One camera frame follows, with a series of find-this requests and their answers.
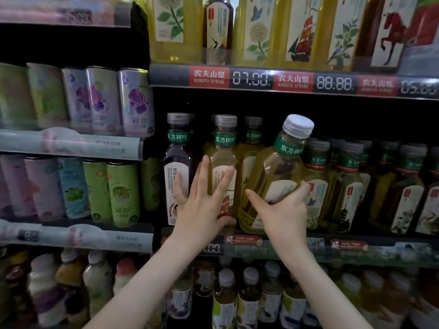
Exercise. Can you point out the drinks shelf unit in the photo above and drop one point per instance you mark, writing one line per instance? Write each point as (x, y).
(154, 102)

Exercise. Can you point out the row of pastel drink cans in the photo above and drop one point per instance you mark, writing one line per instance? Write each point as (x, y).
(89, 99)
(103, 192)

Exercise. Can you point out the person's left hand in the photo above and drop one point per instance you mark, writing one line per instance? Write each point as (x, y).
(199, 219)

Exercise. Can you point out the person's right forearm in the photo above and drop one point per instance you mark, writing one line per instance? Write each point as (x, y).
(322, 294)

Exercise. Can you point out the red shelf price strip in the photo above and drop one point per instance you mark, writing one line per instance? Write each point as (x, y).
(295, 82)
(329, 244)

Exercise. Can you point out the person's left forearm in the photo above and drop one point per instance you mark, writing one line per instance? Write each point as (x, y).
(144, 294)

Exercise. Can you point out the yellow tea bottle white cap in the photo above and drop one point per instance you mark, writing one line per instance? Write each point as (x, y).
(278, 168)

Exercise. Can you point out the person's right hand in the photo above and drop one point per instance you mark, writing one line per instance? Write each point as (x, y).
(288, 226)

